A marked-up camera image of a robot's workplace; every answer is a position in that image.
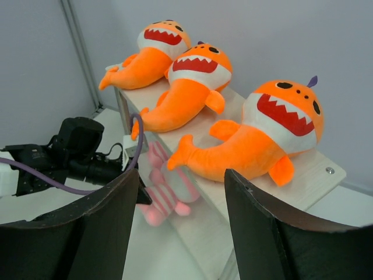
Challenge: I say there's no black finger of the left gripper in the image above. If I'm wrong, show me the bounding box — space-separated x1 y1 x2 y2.
136 176 153 205

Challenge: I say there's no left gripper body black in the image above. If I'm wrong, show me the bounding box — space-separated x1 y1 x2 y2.
68 142 122 186

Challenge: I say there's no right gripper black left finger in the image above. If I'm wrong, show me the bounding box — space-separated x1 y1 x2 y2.
1 169 139 279

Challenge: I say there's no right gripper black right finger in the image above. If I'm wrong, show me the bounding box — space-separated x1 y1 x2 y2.
224 169 372 279

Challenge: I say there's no pink striped plush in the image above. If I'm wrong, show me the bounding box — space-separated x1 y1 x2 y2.
139 141 200 226

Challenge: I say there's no large orange shark plush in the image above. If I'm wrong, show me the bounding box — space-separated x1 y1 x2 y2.
167 76 324 187

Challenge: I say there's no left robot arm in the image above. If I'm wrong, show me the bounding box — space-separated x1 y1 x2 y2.
1 117 145 197

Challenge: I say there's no white two-tier shelf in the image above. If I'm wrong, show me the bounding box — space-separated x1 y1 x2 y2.
114 79 346 279

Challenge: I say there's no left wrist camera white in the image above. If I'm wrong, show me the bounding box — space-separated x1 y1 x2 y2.
122 134 149 172

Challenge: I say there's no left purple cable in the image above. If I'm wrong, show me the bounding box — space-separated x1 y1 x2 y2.
0 113 145 195

